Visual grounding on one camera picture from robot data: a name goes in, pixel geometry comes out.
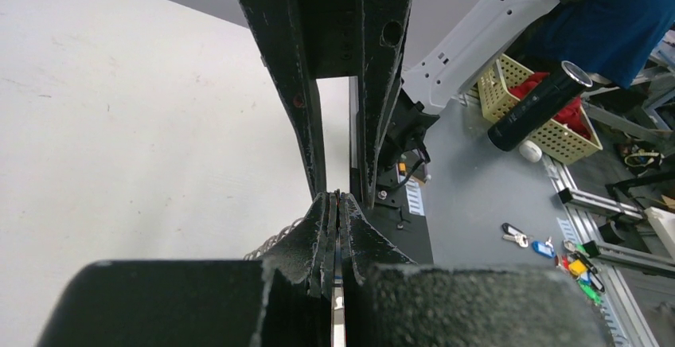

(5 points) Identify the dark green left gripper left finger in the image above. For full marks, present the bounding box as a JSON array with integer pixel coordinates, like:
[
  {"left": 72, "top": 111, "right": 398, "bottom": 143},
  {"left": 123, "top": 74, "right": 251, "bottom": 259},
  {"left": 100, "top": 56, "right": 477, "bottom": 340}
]
[{"left": 37, "top": 193, "right": 337, "bottom": 346}]

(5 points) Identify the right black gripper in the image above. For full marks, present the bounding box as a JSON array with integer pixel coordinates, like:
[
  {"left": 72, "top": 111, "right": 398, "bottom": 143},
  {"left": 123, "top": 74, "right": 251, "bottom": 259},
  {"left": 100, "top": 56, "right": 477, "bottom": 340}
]
[{"left": 238, "top": 0, "right": 412, "bottom": 208}]

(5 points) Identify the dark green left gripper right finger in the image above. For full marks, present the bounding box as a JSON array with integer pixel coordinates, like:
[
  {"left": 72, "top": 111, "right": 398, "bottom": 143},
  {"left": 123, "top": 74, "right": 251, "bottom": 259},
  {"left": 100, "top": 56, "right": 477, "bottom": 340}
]
[{"left": 338, "top": 193, "right": 614, "bottom": 346}]

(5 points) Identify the metal keyring carabiner plate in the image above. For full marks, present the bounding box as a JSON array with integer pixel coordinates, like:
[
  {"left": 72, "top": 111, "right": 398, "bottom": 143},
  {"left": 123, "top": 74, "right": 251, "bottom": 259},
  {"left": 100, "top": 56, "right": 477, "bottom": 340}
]
[{"left": 244, "top": 193, "right": 341, "bottom": 346}]

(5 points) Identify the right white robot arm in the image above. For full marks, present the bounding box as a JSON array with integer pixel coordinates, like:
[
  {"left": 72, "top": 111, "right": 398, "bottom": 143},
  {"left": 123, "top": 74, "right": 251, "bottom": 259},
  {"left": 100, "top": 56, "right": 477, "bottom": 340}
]
[{"left": 239, "top": 0, "right": 581, "bottom": 205}]

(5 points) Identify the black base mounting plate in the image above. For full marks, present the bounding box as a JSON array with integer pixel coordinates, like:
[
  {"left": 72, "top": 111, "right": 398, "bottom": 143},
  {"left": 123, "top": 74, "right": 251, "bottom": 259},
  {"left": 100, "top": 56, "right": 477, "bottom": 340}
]
[{"left": 349, "top": 76, "right": 435, "bottom": 266}]

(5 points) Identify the spare black tagged key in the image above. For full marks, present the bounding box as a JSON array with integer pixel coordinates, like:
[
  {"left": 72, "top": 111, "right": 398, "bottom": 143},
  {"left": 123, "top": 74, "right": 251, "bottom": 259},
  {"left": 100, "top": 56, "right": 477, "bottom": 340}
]
[{"left": 501, "top": 223, "right": 529, "bottom": 248}]

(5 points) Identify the spare blue tagged key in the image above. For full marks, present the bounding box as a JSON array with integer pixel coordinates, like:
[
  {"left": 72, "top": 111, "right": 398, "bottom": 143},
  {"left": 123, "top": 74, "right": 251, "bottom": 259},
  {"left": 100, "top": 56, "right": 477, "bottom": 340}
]
[{"left": 531, "top": 237, "right": 556, "bottom": 259}]

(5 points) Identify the pile of coloured key tags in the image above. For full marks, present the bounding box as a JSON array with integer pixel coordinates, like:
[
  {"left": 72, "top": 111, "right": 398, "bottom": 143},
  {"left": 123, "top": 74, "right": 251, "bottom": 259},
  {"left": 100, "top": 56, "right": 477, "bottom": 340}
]
[{"left": 554, "top": 240, "right": 606, "bottom": 306}]

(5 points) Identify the cream perforated plastic basket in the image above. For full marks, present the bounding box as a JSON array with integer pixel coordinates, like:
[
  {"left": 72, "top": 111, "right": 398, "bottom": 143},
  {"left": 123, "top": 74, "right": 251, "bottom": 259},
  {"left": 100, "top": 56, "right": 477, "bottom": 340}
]
[{"left": 478, "top": 55, "right": 603, "bottom": 165}]

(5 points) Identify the small white round object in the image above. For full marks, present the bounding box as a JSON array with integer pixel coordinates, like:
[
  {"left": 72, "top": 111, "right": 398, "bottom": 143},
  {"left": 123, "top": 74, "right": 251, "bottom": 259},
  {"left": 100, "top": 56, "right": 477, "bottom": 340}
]
[{"left": 518, "top": 140, "right": 543, "bottom": 163}]

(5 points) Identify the black cylindrical flashlight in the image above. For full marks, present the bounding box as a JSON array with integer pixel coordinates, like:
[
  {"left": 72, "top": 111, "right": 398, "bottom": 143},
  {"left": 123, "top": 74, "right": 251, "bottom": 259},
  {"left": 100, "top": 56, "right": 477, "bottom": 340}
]
[{"left": 487, "top": 60, "right": 593, "bottom": 151}]

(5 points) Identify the red cloth in basket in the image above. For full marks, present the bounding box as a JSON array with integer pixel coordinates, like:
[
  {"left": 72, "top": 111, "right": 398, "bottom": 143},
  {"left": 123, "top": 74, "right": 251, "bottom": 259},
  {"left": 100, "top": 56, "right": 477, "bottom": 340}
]
[{"left": 506, "top": 72, "right": 591, "bottom": 139}]

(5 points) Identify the person in blue shirt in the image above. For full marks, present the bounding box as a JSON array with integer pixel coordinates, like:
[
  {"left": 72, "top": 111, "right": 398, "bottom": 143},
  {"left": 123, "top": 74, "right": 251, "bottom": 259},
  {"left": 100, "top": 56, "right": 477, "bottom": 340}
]
[{"left": 516, "top": 0, "right": 674, "bottom": 88}]

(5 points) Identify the right white slotted cable duct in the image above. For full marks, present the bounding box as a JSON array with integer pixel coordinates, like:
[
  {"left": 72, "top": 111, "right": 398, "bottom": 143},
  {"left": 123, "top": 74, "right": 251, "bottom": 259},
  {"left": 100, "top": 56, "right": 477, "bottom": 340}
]
[{"left": 405, "top": 178, "right": 425, "bottom": 216}]

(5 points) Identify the aluminium frame rail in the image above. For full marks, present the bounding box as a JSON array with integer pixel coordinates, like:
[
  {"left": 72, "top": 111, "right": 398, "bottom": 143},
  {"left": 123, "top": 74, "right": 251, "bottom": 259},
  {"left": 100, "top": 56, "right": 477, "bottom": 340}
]
[{"left": 543, "top": 156, "right": 674, "bottom": 346}]

